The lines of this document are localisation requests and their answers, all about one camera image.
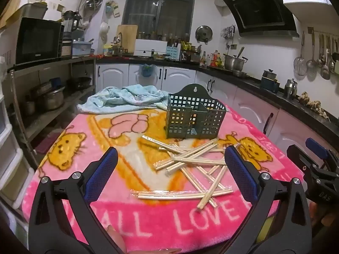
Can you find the person's left hand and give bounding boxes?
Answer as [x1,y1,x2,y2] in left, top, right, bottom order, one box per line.
[105,225,182,254]

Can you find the black microwave oven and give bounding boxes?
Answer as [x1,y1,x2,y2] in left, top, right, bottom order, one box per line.
[15,17,64,64]

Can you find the white countertop box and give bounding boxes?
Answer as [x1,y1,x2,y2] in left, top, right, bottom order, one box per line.
[135,39,168,57]

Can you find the blender with glass jar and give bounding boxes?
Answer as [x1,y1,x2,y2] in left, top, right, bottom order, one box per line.
[62,10,81,33]

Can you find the pile of ginger roots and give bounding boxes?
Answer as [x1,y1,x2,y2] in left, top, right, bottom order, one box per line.
[298,92,331,119]

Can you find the metal shelf rack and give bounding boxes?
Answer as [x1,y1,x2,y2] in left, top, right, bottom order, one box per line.
[8,55,97,164]

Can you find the black wok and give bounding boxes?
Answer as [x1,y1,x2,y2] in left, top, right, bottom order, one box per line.
[66,77,92,90]

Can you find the hanging scrubber holder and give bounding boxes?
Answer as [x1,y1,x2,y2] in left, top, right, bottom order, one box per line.
[106,0,119,19]

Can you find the cardboard box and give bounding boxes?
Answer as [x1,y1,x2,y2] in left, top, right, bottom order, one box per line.
[0,0,31,29]

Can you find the steel kettle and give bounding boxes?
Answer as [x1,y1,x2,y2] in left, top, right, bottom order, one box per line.
[285,79,298,98]

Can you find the row of glass jars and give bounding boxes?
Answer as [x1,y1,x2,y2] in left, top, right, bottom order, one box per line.
[136,32,191,41]

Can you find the grey plastic box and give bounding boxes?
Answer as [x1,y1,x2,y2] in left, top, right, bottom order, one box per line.
[20,3,48,19]

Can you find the large steel ladle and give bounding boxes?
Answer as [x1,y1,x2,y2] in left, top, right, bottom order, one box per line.
[320,36,331,80]

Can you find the steel cooking pot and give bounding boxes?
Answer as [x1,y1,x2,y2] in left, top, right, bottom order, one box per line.
[42,86,66,111]

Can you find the steel pot lid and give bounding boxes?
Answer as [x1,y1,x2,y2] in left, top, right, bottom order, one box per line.
[195,26,213,43]

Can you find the white hanging jug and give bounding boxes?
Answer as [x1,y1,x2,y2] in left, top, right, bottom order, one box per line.
[99,22,110,41]

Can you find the cluster of condiment bottles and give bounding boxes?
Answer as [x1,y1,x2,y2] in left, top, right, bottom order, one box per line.
[200,50,225,68]

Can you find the black range hood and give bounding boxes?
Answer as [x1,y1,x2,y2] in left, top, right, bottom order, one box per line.
[222,0,300,37]

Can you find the blue knife block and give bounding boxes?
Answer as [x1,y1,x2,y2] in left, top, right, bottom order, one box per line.
[166,46,181,61]

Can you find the wire skimmer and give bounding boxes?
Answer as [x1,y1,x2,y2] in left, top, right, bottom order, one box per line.
[293,31,308,76]

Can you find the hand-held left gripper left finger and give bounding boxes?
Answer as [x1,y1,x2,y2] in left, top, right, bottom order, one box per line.
[29,147,118,254]

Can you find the black dish rack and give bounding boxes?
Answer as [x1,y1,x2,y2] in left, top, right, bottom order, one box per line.
[180,42,200,62]

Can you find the steel stock pot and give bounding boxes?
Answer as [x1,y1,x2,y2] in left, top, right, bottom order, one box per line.
[224,53,248,70]

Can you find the blue plastic tub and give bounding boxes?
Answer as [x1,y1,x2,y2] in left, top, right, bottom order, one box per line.
[72,41,94,57]

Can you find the brown jar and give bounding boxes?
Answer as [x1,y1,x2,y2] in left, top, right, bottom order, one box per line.
[61,40,72,57]

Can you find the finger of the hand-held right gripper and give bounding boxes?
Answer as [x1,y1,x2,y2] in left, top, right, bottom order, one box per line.
[305,138,331,162]
[287,144,311,175]

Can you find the blue plastic bag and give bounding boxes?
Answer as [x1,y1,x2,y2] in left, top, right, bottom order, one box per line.
[140,63,154,78]

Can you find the kitchen base cabinets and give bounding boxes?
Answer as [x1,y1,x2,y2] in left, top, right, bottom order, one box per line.
[95,63,339,180]

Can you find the steel basin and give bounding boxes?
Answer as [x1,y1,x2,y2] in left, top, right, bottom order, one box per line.
[85,0,103,12]

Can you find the green plastic utensil holder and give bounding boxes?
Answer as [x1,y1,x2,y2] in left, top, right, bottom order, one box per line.
[165,84,228,140]

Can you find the pink printed blanket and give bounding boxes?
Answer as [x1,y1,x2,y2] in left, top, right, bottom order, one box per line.
[21,103,305,254]

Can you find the wooden cutting board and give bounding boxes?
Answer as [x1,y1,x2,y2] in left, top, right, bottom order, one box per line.
[117,25,138,52]

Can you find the plastic drawer unit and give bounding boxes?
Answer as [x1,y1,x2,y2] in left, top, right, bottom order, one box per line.
[0,95,35,217]

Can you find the dark framed window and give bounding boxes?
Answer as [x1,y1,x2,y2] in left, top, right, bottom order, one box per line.
[122,0,198,35]

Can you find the wall hook rack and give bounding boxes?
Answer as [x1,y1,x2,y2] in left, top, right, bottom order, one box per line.
[221,25,236,44]

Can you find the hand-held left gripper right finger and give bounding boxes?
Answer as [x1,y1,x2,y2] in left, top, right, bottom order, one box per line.
[224,145,313,254]

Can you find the steel faucet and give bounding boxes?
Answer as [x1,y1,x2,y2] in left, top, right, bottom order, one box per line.
[114,32,124,53]

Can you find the small lidded pot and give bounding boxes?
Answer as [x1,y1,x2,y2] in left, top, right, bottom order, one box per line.
[261,69,280,93]

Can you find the black kitchen countertop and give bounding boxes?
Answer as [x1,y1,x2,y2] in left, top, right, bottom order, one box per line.
[95,55,339,138]

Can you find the pile of chopsticks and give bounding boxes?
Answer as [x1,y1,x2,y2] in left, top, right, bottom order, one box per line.
[131,135,240,209]

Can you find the steel spoon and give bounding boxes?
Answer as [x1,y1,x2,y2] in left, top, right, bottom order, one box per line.
[317,34,325,66]

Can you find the light blue cloth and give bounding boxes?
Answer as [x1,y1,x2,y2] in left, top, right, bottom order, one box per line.
[77,84,170,113]

